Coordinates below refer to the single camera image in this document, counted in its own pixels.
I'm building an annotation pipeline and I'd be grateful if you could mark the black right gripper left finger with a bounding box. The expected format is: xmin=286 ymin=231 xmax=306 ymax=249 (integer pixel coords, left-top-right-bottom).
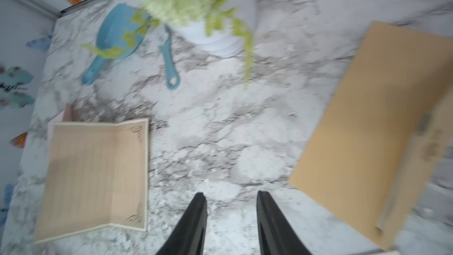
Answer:
xmin=156 ymin=192 xmax=208 ymax=255

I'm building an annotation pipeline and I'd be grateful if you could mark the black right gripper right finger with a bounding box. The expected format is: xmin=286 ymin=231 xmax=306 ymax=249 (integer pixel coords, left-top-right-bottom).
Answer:
xmin=257 ymin=191 xmax=311 ymax=255

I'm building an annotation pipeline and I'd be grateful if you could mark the kraft brown envelope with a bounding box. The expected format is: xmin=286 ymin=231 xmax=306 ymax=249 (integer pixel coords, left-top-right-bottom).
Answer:
xmin=289 ymin=22 xmax=453 ymax=250

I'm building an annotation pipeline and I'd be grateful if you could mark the pink envelope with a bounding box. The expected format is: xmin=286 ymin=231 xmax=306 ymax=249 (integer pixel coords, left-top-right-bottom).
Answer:
xmin=47 ymin=104 xmax=74 ymax=141

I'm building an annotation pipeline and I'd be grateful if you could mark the teal plastic dustpan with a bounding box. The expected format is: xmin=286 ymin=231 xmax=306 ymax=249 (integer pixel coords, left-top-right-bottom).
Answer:
xmin=81 ymin=4 xmax=152 ymax=85

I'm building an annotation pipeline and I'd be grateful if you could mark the white pot with artificial plant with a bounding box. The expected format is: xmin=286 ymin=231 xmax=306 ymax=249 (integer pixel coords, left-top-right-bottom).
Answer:
xmin=80 ymin=0 xmax=258 ymax=86

